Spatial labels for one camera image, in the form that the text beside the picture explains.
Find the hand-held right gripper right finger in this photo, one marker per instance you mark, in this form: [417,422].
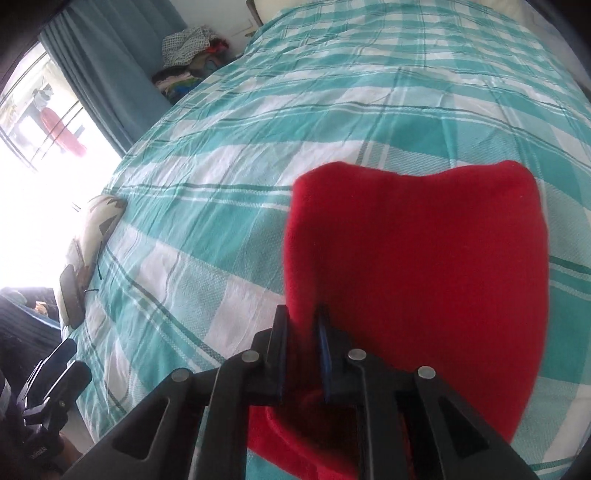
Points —
[325,355]

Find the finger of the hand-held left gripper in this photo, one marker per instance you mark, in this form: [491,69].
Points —
[71,383]
[51,369]

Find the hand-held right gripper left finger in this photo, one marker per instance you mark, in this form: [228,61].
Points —
[279,350]

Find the red knit sweater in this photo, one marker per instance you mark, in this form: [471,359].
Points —
[415,254]

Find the pile of mixed clothes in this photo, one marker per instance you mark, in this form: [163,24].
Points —
[189,50]

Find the dark striped cloth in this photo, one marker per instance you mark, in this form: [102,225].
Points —
[23,318]

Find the patterned beige pillow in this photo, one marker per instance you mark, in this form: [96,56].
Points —
[99,226]

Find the window with railing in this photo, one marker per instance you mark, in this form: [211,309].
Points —
[27,194]

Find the teal plaid bed blanket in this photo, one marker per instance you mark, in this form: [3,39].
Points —
[277,138]

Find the red hanging garment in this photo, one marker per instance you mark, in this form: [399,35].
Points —
[57,129]

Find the teal curtain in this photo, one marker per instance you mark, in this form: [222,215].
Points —
[106,69]

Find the cream padded headboard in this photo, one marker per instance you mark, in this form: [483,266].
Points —
[508,5]

